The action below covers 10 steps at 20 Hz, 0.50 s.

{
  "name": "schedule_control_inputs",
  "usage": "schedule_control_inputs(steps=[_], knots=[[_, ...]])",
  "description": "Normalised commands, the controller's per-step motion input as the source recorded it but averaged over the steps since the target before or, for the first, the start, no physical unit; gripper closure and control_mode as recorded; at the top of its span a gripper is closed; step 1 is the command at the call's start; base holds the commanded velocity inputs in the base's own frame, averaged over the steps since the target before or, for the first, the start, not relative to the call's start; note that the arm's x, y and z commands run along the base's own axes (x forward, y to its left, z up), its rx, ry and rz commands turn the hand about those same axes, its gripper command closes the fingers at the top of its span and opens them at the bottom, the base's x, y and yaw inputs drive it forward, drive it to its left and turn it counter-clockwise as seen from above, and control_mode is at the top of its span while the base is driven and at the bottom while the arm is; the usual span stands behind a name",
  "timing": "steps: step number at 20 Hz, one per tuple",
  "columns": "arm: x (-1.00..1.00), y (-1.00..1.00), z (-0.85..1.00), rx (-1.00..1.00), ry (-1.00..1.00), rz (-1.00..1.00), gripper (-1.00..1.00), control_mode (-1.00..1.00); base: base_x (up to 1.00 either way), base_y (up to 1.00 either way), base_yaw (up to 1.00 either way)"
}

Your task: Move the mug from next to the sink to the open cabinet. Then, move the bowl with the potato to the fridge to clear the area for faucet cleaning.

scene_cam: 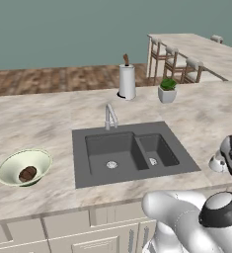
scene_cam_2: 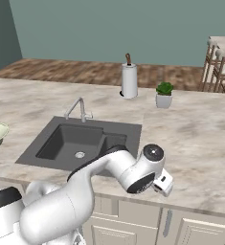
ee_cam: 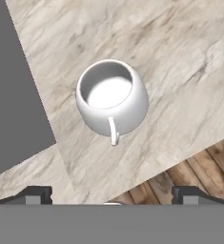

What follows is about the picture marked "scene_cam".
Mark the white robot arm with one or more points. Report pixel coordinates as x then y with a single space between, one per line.
183 224

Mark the white mug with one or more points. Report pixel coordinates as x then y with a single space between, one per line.
216 163

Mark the cream sink front panel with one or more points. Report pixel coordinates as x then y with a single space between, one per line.
120 214

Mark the green plant in white pot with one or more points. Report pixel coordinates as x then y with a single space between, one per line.
167 92

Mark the silver faucet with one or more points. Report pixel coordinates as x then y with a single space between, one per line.
108 115

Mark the cream cabinet door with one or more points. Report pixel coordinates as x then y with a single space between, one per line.
88 242
150 235
18 247

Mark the wooden chair with pale cushion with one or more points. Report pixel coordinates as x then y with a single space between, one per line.
172 62
193 70
155 54
216 38

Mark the brown potato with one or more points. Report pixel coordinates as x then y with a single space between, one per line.
27 174

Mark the dark grey double sink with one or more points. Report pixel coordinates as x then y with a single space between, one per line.
120 154

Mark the white paper towel roll holder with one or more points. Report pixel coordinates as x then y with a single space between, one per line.
127 80

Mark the cream drawer front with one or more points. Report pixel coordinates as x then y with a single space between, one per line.
26 230
66 224

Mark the pale green bowl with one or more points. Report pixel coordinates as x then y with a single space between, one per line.
12 164

